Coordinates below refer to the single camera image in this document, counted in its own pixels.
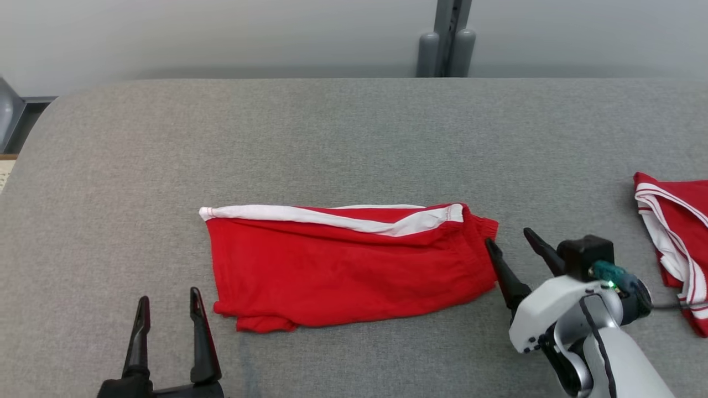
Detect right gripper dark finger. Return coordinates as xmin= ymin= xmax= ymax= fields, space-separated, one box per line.
xmin=523 ymin=227 xmax=566 ymax=277
xmin=485 ymin=237 xmax=532 ymax=311

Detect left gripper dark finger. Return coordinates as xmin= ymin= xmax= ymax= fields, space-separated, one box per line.
xmin=122 ymin=295 xmax=152 ymax=380
xmin=189 ymin=286 xmax=222 ymax=385

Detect beige perforated plastic basket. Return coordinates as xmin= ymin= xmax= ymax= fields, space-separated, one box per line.
xmin=0 ymin=155 xmax=18 ymax=194

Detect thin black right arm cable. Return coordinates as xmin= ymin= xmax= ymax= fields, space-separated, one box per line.
xmin=580 ymin=295 xmax=692 ymax=398

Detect red shirt with white sleeves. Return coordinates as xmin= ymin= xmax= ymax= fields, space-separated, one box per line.
xmin=633 ymin=171 xmax=708 ymax=339

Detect grey vertical metal post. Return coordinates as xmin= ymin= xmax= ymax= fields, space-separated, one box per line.
xmin=434 ymin=0 xmax=473 ymax=77

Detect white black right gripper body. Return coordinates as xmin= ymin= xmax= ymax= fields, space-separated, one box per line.
xmin=508 ymin=275 xmax=605 ymax=355

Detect grey metal frame leg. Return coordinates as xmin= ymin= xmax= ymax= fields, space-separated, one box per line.
xmin=0 ymin=77 xmax=26 ymax=153

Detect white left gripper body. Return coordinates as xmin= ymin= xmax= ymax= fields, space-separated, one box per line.
xmin=149 ymin=382 xmax=225 ymax=398

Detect grey cylindrical post bumper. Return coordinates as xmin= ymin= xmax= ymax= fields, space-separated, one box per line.
xmin=415 ymin=32 xmax=441 ymax=78
xmin=449 ymin=29 xmax=477 ymax=78

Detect red shorts with white stripe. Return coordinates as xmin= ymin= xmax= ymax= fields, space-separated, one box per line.
xmin=199 ymin=202 xmax=500 ymax=334

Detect teal right camera connector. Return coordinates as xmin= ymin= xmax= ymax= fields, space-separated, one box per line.
xmin=588 ymin=261 xmax=634 ymax=294

